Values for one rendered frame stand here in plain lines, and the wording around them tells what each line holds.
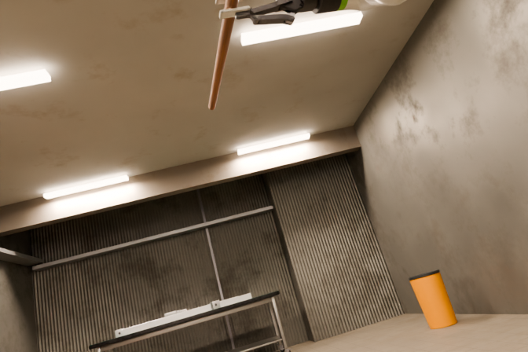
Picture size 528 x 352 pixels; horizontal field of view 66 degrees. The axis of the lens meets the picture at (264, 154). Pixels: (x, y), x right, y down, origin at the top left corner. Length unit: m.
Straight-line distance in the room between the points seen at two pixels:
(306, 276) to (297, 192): 1.46
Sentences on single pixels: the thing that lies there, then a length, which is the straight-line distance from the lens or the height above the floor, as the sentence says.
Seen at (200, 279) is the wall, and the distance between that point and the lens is 7.53.
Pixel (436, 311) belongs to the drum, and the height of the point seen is 0.18.
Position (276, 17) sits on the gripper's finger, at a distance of 1.01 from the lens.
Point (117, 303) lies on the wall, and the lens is 7.74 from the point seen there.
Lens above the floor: 0.77
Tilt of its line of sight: 19 degrees up
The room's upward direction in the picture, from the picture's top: 16 degrees counter-clockwise
